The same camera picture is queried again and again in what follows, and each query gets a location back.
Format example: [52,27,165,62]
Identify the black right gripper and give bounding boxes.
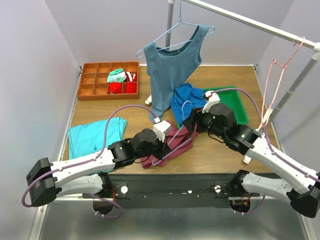
[181,106,226,140]

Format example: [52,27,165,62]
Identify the light blue wire hanger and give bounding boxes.
[151,100,201,167]

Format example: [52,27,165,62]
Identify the maroon tank top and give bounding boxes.
[141,120,199,169]

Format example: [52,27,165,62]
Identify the bright blue ribbed tank top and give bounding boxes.
[170,82,206,125]

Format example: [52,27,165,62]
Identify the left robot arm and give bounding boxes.
[21,128,171,208]

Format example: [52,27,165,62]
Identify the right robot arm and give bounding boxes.
[182,103,320,218]

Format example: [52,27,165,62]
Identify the teal blue tank top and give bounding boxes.
[143,25,210,122]

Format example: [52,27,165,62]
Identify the blue hanger holding tank top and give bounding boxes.
[135,0,216,59]

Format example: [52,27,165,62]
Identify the green plastic tray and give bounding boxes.
[174,85,249,128]

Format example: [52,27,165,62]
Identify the red cloth in right compartment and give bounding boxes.
[124,82,137,94]

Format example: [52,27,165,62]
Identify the red cloth in compartment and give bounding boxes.
[107,82,123,95]
[124,82,137,94]

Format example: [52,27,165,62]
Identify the turquoise folded shorts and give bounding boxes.
[68,117,127,160]

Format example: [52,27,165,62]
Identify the red cloth in left compartment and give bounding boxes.
[107,82,123,95]

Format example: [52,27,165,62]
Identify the red white striped sock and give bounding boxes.
[125,71,137,83]

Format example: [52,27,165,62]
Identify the green white sock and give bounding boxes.
[107,68,127,83]

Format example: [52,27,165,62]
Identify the orange compartment organizer box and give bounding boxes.
[77,61,140,101]

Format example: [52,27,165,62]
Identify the metal clothes rack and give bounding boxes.
[144,0,320,165]

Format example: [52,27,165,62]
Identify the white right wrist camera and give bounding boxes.
[202,91,220,113]

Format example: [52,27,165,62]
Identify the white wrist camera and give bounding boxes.
[202,91,220,113]
[153,120,172,142]

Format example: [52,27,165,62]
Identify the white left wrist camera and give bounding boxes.
[153,120,172,142]

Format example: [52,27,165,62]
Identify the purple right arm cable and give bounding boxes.
[209,86,320,216]

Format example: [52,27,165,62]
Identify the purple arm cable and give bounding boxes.
[209,86,320,216]
[21,104,162,220]

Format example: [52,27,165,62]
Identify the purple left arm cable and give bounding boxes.
[21,104,162,220]

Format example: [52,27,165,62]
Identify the black table edge rail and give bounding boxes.
[51,172,273,210]

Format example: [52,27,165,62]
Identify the pink wire hanger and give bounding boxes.
[259,36,306,129]

